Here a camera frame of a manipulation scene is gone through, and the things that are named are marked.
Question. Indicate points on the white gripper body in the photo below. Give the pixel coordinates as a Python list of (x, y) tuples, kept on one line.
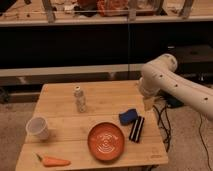
[(148, 103)]

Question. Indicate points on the small clear plastic bottle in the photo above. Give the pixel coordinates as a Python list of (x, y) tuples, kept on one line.
[(80, 99)]

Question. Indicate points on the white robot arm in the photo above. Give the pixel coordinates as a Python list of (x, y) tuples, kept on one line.
[(159, 74)]

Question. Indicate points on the blue sponge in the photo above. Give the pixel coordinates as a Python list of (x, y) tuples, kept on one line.
[(128, 117)]

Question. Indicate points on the black white striped block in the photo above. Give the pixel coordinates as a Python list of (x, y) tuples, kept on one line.
[(136, 129)]

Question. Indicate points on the wooden table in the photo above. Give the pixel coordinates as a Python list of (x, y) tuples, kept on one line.
[(70, 128)]

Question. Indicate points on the orange round plate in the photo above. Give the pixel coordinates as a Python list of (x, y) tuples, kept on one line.
[(106, 142)]

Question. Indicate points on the black box on shelf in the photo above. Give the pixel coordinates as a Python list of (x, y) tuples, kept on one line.
[(193, 59)]

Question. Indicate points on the orange clutter on shelf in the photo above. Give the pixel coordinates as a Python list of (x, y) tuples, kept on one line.
[(102, 7)]

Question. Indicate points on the white plastic cup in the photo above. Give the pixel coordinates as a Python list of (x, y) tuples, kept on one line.
[(37, 126)]

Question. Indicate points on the orange carrot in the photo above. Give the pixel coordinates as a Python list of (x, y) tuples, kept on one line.
[(53, 162)]

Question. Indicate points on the long wooden shelf bench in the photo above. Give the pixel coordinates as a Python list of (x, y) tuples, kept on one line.
[(31, 45)]

